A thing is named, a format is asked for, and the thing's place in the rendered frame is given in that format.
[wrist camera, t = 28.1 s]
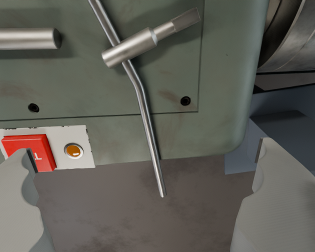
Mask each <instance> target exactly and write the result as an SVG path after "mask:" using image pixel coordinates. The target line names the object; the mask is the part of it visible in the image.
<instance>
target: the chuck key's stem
mask: <svg viewBox="0 0 315 252"><path fill-rule="evenodd" d="M200 20H201V19H200V16H199V12H198V9H197V7H193V8H192V9H190V10H188V11H186V12H184V13H182V14H180V15H178V16H176V17H174V18H172V19H171V20H169V21H167V22H165V23H163V24H161V25H159V26H157V27H155V28H154V29H152V28H150V27H147V28H145V29H143V30H141V31H139V32H137V33H135V34H133V35H132V36H130V37H128V38H126V39H124V40H122V41H121V42H120V43H119V44H118V45H117V46H110V47H109V48H107V49H105V50H103V51H102V52H101V57H102V59H103V61H104V63H105V65H106V66H107V67H108V68H110V69H113V68H115V67H117V66H119V65H121V64H122V63H123V62H124V61H127V60H131V59H133V58H135V57H137V56H139V55H141V54H143V53H145V52H147V51H149V50H151V49H153V48H155V47H156V46H157V44H158V41H160V40H162V39H164V38H166V37H168V36H170V35H172V34H174V33H177V32H179V31H181V30H183V29H185V28H187V27H189V26H191V25H193V24H195V23H197V22H199V21H200Z"/></svg>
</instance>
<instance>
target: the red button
mask: <svg viewBox="0 0 315 252"><path fill-rule="evenodd" d="M1 144H2V146H3V148H4V150H5V152H6V154H7V157H8V158H9V157H10V156H11V155H12V154H13V153H14V152H16V151H17V150H19V149H22V148H25V149H26V148H31V150H32V152H33V155H34V158H35V162H36V166H37V169H38V172H52V171H54V169H55V168H56V166H57V165H56V162H55V159H54V156H53V153H52V150H51V147H50V144H49V141H48V138H47V135H46V134H31V135H9V136H5V137H4V138H3V139H1Z"/></svg>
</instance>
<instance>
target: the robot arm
mask: <svg viewBox="0 0 315 252"><path fill-rule="evenodd" d="M254 163H256V164H257V167H256V171H255V175H254V180H253V184H252V190H253V192H254V193H253V194H251V195H249V196H247V197H245V198H244V199H243V200H242V203H241V206H240V209H239V211H238V214H237V217H236V221H235V226H234V231H233V236H232V241H231V246H230V252H315V177H314V175H313V174H312V173H311V172H310V171H309V170H307V169H306V168H305V167H304V166H303V165H302V164H301V163H300V162H299V161H298V160H296V159H295V158H294V157H293V156H292V155H291V154H289V153H288V152H287V151H286V150H285V149H284V148H282V147H281V146H280V145H279V144H278V143H277V142H275V141H274V140H273V139H272V138H269V137H260V140H259V144H258V148H257V153H256V157H255V162H254ZM36 173H38V168H37V164H36V161H35V157H34V154H33V151H32V149H31V148H30V147H28V148H20V149H18V150H17V151H16V152H14V153H13V154H12V155H11V156H10V157H8V158H7V159H6V160H5V161H4V162H3V163H1V164H0V252H55V248H54V244H53V240H52V237H51V234H50V232H49V230H48V227H47V225H46V223H45V221H44V218H43V216H42V214H41V211H40V209H39V208H38V207H36V204H37V202H38V200H39V194H38V192H37V189H36V187H35V185H34V182H33V179H34V177H35V175H36Z"/></svg>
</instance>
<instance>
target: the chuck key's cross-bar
mask: <svg viewBox="0 0 315 252"><path fill-rule="evenodd" d="M87 1H88V3H89V5H90V7H91V9H92V10H93V12H94V14H95V16H96V18H97V20H98V22H99V23H100V25H101V27H102V29H103V31H104V33H105V35H106V36H107V38H108V40H109V42H110V44H111V46H112V47H115V46H117V45H118V44H119V43H120V42H121V40H120V38H119V36H118V34H117V32H116V30H115V28H114V26H113V24H112V22H111V20H110V18H109V16H108V14H107V12H106V10H105V8H104V6H103V5H102V3H101V1H100V0H87ZM122 66H123V68H124V70H125V72H126V74H127V75H128V77H129V79H130V81H131V83H132V85H133V87H134V89H135V93H136V97H137V101H138V105H139V110H140V114H141V118H142V122H143V126H144V131H145V135H146V139H147V143H148V148H149V152H150V156H151V160H152V164H153V169H154V173H155V177H156V181H157V186H158V190H159V194H160V196H161V197H165V196H166V195H167V192H166V187H165V182H164V177H163V173H162V168H161V163H160V159H159V154H158V149H157V145H156V140H155V135H154V130H153V126H152V121H151V116H150V112H149V107H148V102H147V97H146V93H145V89H144V86H143V83H142V81H141V79H140V77H139V75H138V73H137V71H136V69H135V67H134V65H133V63H132V61H131V60H126V61H124V62H123V63H122Z"/></svg>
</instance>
